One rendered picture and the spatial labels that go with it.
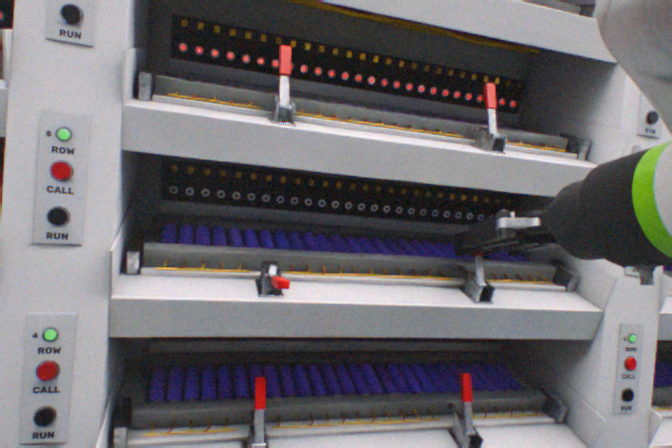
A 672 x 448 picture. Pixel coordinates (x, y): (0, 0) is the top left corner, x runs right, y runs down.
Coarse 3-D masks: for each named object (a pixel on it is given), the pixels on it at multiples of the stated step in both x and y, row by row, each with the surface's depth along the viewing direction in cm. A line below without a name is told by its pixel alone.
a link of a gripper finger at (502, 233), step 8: (496, 216) 49; (504, 216) 47; (480, 224) 53; (488, 224) 51; (496, 224) 50; (472, 232) 55; (480, 232) 53; (488, 232) 51; (496, 232) 49; (504, 232) 47; (472, 240) 55; (480, 240) 53; (488, 240) 51; (496, 240) 51
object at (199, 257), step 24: (144, 264) 54; (168, 264) 54; (192, 264) 55; (216, 264) 56; (240, 264) 56; (288, 264) 58; (312, 264) 59; (336, 264) 60; (360, 264) 61; (384, 264) 62; (408, 264) 63; (432, 264) 64; (456, 264) 65; (504, 264) 68; (528, 264) 70
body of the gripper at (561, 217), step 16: (560, 192) 45; (576, 192) 43; (560, 208) 44; (576, 208) 42; (544, 224) 45; (560, 224) 44; (576, 224) 42; (560, 240) 44; (576, 240) 43; (576, 256) 45; (592, 256) 43
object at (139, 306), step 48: (144, 240) 61; (144, 288) 50; (192, 288) 51; (240, 288) 53; (336, 288) 57; (384, 288) 59; (432, 288) 62; (576, 288) 69; (144, 336) 49; (192, 336) 51; (240, 336) 52; (288, 336) 54; (336, 336) 55; (384, 336) 57; (432, 336) 59; (480, 336) 61; (528, 336) 63; (576, 336) 65
